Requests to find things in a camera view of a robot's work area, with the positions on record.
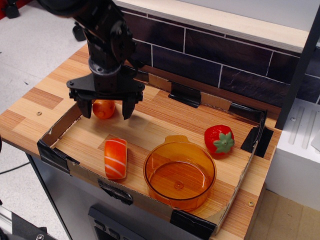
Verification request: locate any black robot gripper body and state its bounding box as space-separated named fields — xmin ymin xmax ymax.
xmin=66 ymin=59 xmax=145 ymax=103

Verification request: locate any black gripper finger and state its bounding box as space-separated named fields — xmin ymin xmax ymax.
xmin=122 ymin=96 xmax=136 ymax=120
xmin=76 ymin=96 xmax=92 ymax=119

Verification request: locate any orange toy carrot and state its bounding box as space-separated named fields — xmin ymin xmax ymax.
xmin=92 ymin=99 xmax=116 ymax=120

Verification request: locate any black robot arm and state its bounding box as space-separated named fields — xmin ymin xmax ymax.
xmin=39 ymin=0 xmax=145 ymax=120

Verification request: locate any cardboard fence with black tape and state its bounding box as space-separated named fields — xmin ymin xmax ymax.
xmin=35 ymin=73 xmax=281 ymax=240

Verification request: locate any orange transparent plastic pot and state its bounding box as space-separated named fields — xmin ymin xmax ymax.
xmin=143 ymin=135 xmax=217 ymax=211

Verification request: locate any salmon sushi toy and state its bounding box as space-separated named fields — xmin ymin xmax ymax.
xmin=104 ymin=138 xmax=128 ymax=180

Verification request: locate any black chair caster wheel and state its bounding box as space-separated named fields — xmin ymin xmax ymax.
xmin=72 ymin=22 xmax=86 ymax=42

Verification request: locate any red toy strawberry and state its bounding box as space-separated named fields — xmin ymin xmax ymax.
xmin=204 ymin=125 xmax=235 ymax=156

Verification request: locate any black caster top left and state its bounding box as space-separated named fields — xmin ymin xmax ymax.
xmin=0 ymin=0 xmax=20 ymax=19

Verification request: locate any dark brick backsplash panel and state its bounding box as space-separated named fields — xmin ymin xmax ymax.
xmin=116 ymin=0 xmax=320 ymax=121

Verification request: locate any black equipment bottom left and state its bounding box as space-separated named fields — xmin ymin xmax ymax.
xmin=0 ymin=201 xmax=54 ymax=240

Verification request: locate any white side cabinet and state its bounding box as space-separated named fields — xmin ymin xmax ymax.
xmin=265 ymin=98 xmax=320 ymax=210

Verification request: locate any black cable on floor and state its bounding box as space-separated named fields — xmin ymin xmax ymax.
xmin=0 ymin=161 xmax=31 ymax=175

